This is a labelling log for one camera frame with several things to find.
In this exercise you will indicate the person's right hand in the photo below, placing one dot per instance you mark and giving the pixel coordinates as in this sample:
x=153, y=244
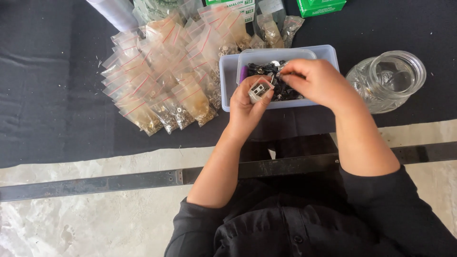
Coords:
x=317, y=82

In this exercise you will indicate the person's left hand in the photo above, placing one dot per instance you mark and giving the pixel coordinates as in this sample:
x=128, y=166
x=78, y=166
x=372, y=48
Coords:
x=241, y=110

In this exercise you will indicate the small clear zip bag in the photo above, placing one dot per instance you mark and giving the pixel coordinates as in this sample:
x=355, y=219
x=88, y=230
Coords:
x=260, y=89

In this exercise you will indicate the white plastic container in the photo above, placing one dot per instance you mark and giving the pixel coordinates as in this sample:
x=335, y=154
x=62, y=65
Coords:
x=228, y=85

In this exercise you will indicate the heap of black zipper sliders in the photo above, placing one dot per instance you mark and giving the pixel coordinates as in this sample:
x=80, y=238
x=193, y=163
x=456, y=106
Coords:
x=285, y=93

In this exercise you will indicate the purple plastic piece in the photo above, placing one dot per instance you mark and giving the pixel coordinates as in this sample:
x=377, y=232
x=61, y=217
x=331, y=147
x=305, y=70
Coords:
x=243, y=74

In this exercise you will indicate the clear bag of silver fittings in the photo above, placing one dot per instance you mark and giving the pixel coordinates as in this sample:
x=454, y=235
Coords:
x=292, y=28

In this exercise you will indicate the tall clear bag of fittings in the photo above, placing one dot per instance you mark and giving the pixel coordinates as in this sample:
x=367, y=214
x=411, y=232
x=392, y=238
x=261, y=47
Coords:
x=272, y=30

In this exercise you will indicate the clear glass jar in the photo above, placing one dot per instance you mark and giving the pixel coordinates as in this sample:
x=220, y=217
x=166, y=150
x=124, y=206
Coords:
x=387, y=80

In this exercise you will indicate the pile of snap-button zip bags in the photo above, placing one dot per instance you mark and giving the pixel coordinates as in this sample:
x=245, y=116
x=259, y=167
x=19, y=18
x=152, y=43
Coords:
x=160, y=78

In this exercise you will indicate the white and green cardboard box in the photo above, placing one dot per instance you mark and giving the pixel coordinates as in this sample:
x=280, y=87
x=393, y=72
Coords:
x=239, y=7

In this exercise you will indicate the bag with green contents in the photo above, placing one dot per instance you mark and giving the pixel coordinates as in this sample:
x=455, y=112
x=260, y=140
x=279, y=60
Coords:
x=155, y=9

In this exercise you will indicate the person's black shirt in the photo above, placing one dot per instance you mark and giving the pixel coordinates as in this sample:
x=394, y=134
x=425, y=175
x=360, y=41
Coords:
x=321, y=221

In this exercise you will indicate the black table cloth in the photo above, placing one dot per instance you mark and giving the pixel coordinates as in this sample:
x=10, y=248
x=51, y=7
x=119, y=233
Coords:
x=50, y=89

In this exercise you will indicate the dark metal frame bar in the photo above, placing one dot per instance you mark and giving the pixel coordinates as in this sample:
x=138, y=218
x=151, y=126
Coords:
x=107, y=185

